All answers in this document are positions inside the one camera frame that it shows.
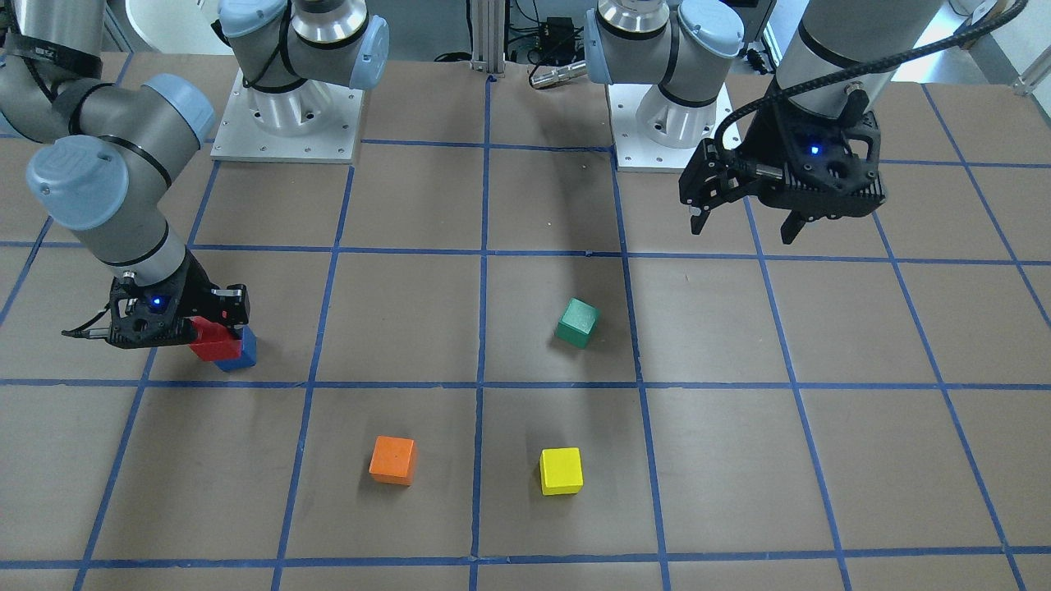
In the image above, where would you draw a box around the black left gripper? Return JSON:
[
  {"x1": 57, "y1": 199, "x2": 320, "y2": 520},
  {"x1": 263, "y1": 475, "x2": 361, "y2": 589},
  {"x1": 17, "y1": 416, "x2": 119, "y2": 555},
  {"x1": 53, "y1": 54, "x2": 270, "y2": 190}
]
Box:
[{"x1": 678, "y1": 86, "x2": 887, "y2": 245}]

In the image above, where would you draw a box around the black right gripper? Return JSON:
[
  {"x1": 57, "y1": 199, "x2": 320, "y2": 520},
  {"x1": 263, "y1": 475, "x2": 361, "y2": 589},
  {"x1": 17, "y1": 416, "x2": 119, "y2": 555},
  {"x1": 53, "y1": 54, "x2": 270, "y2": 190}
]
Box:
[{"x1": 62, "y1": 252, "x2": 250, "y2": 349}]

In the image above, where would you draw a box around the red wooden block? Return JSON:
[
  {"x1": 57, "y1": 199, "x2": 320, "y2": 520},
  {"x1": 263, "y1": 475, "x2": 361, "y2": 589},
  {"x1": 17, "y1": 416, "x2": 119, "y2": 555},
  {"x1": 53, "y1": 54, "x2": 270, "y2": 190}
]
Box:
[{"x1": 189, "y1": 317, "x2": 241, "y2": 362}]

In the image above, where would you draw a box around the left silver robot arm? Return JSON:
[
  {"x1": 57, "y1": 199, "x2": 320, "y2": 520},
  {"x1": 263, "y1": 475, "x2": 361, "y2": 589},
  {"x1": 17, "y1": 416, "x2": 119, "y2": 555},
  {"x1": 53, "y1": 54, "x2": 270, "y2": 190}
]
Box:
[{"x1": 583, "y1": 1, "x2": 941, "y2": 244}]

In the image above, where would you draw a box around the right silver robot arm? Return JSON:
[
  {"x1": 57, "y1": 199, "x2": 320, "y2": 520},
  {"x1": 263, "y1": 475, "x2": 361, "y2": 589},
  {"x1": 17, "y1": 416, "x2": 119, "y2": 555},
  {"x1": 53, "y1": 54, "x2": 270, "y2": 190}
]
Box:
[{"x1": 2, "y1": 1, "x2": 390, "y2": 360}]

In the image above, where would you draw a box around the blue wooden block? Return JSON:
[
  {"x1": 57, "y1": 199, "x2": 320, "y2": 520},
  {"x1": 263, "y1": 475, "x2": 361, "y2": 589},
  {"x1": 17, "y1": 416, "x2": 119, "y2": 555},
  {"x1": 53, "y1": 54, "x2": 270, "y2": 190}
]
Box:
[{"x1": 213, "y1": 325, "x2": 257, "y2": 373}]

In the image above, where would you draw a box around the green wooden block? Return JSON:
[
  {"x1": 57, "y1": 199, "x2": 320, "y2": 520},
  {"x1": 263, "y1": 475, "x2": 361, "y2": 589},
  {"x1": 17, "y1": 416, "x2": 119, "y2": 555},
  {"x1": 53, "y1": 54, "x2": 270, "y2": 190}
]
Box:
[{"x1": 554, "y1": 298, "x2": 600, "y2": 349}]

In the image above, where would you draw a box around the orange wooden block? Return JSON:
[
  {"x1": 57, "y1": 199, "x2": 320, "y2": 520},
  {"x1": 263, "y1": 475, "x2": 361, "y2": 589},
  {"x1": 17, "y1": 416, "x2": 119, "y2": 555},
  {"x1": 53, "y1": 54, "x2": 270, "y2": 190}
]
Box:
[{"x1": 368, "y1": 435, "x2": 418, "y2": 487}]

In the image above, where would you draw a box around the yellow wooden block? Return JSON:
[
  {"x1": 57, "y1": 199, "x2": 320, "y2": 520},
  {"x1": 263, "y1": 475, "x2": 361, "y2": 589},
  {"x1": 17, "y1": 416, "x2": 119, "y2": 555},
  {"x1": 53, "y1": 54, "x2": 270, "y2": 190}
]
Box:
[{"x1": 538, "y1": 447, "x2": 583, "y2": 495}]

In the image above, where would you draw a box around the brown paper table cover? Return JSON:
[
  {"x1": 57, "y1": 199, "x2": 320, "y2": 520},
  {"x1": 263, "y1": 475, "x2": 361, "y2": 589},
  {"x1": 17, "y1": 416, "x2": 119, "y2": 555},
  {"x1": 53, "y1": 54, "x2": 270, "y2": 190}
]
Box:
[{"x1": 1, "y1": 62, "x2": 1050, "y2": 590}]

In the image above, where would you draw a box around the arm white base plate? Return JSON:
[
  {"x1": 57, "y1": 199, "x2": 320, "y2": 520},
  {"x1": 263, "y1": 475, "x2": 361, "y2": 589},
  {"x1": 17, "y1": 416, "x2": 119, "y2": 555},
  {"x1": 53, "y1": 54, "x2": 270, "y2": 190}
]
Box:
[
  {"x1": 607, "y1": 84, "x2": 731, "y2": 174},
  {"x1": 210, "y1": 72, "x2": 367, "y2": 165}
]

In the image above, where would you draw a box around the aluminium frame post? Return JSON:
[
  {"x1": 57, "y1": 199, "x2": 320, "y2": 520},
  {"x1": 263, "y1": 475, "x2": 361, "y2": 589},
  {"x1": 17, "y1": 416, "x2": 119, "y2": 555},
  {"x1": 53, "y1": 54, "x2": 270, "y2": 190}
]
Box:
[{"x1": 468, "y1": 0, "x2": 507, "y2": 78}]

